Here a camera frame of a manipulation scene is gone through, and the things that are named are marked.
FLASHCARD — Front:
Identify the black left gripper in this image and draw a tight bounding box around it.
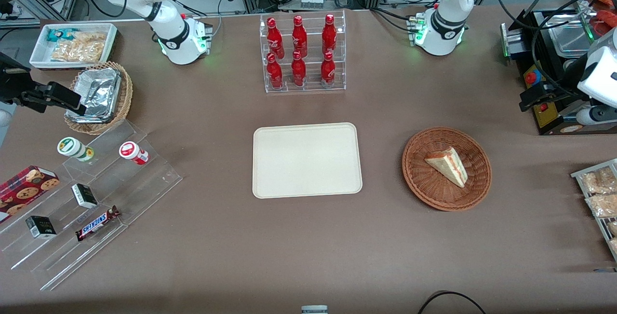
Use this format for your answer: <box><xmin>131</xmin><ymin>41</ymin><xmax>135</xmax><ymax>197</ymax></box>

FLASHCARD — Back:
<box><xmin>519</xmin><ymin>83</ymin><xmax>577</xmax><ymax>112</ymax></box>

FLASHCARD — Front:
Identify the triangular sandwich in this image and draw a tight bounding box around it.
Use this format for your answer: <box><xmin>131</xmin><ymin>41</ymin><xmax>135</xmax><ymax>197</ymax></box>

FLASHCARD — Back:
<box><xmin>424</xmin><ymin>147</ymin><xmax>468</xmax><ymax>188</ymax></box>

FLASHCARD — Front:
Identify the small tan wicker basket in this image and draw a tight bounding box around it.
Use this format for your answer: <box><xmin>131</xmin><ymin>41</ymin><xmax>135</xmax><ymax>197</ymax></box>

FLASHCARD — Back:
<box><xmin>64</xmin><ymin>61</ymin><xmax>134</xmax><ymax>136</ymax></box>

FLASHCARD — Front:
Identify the tray of packaged snacks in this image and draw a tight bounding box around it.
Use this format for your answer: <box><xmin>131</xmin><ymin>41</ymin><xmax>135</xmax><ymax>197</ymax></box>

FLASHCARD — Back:
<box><xmin>571</xmin><ymin>159</ymin><xmax>617</xmax><ymax>262</ymax></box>

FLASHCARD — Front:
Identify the large brown wicker basket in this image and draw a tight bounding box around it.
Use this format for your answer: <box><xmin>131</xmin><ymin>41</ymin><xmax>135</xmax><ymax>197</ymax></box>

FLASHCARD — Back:
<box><xmin>402</xmin><ymin>127</ymin><xmax>492</xmax><ymax>211</ymax></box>

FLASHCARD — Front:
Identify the beige plastic tray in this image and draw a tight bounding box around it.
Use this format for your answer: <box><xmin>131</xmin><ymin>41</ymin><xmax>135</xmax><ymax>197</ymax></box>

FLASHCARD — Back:
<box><xmin>252</xmin><ymin>122</ymin><xmax>363</xmax><ymax>199</ymax></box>

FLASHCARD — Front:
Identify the aluminium foil container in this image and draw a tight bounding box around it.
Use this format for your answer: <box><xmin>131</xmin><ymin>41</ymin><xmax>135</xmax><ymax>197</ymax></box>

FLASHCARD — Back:
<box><xmin>67</xmin><ymin>67</ymin><xmax>122</xmax><ymax>123</ymax></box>

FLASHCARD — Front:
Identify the black food warmer machine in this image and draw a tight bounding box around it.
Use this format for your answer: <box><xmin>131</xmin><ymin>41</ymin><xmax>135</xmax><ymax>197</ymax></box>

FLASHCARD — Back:
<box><xmin>500</xmin><ymin>0</ymin><xmax>617</xmax><ymax>136</ymax></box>

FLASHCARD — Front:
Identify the white rectangular bin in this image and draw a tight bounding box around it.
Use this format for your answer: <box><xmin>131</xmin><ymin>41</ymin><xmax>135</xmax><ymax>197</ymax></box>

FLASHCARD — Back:
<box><xmin>29</xmin><ymin>23</ymin><xmax>119</xmax><ymax>71</ymax></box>

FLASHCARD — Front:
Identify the clear bag of snacks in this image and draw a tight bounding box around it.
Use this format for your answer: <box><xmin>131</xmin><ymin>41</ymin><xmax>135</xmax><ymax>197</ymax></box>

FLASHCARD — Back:
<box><xmin>51</xmin><ymin>39</ymin><xmax>105</xmax><ymax>63</ymax></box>
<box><xmin>73</xmin><ymin>31</ymin><xmax>107</xmax><ymax>45</ymax></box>

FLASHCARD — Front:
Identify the green lid white cup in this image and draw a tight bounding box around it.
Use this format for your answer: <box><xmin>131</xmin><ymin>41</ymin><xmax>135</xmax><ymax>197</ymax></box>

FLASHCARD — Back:
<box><xmin>57</xmin><ymin>137</ymin><xmax>95</xmax><ymax>163</ymax></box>

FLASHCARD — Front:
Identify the teal snack packet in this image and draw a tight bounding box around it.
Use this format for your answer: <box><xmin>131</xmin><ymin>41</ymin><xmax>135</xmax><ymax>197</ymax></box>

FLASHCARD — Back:
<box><xmin>47</xmin><ymin>27</ymin><xmax>78</xmax><ymax>42</ymax></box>

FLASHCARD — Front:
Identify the red lid white cup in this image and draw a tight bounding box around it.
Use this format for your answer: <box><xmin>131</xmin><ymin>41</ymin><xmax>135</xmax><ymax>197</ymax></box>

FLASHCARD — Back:
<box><xmin>119</xmin><ymin>141</ymin><xmax>149</xmax><ymax>166</ymax></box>

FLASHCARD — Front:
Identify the small black box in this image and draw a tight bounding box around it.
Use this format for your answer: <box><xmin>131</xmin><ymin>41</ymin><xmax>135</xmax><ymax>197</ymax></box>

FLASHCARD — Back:
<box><xmin>26</xmin><ymin>216</ymin><xmax>57</xmax><ymax>239</ymax></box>
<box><xmin>71</xmin><ymin>183</ymin><xmax>98</xmax><ymax>209</ymax></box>

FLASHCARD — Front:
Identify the red cookie box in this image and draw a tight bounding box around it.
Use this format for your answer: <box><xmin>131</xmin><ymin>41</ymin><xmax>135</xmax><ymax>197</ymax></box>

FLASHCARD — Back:
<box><xmin>0</xmin><ymin>165</ymin><xmax>61</xmax><ymax>223</ymax></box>

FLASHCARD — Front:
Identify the red sausage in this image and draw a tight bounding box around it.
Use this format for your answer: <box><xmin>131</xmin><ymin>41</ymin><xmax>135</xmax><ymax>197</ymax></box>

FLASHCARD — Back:
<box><xmin>595</xmin><ymin>9</ymin><xmax>617</xmax><ymax>36</ymax></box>

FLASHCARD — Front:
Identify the clear wrapped bread pack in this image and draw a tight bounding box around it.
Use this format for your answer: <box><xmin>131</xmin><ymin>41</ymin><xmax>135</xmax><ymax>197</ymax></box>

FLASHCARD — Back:
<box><xmin>586</xmin><ymin>193</ymin><xmax>617</xmax><ymax>218</ymax></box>
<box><xmin>580</xmin><ymin>167</ymin><xmax>617</xmax><ymax>195</ymax></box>

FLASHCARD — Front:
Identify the clear acrylic stepped display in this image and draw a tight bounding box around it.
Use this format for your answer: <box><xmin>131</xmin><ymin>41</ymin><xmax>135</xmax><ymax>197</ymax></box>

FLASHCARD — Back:
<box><xmin>0</xmin><ymin>119</ymin><xmax>184</xmax><ymax>291</ymax></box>

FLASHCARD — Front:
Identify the Snickers chocolate bar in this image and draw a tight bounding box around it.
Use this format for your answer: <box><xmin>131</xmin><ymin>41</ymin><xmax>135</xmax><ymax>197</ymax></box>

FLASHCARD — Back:
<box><xmin>75</xmin><ymin>205</ymin><xmax>121</xmax><ymax>242</ymax></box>

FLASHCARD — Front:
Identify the red soda bottle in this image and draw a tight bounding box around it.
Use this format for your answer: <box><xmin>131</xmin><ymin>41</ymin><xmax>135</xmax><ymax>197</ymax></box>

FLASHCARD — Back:
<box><xmin>322</xmin><ymin>14</ymin><xmax>337</xmax><ymax>55</ymax></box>
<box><xmin>321</xmin><ymin>52</ymin><xmax>336</xmax><ymax>86</ymax></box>
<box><xmin>267</xmin><ymin>17</ymin><xmax>285</xmax><ymax>60</ymax></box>
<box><xmin>292</xmin><ymin>15</ymin><xmax>308</xmax><ymax>58</ymax></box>
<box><xmin>267</xmin><ymin>53</ymin><xmax>283</xmax><ymax>89</ymax></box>
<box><xmin>291</xmin><ymin>51</ymin><xmax>307</xmax><ymax>87</ymax></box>

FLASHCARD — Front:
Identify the clear acrylic bottle rack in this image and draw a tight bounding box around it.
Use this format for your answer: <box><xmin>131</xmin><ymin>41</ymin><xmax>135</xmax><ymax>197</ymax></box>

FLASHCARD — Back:
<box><xmin>259</xmin><ymin>10</ymin><xmax>347</xmax><ymax>94</ymax></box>

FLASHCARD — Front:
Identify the black cable loop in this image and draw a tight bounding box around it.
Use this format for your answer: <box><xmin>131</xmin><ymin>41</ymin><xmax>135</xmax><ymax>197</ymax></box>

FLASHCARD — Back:
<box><xmin>417</xmin><ymin>291</ymin><xmax>487</xmax><ymax>314</ymax></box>

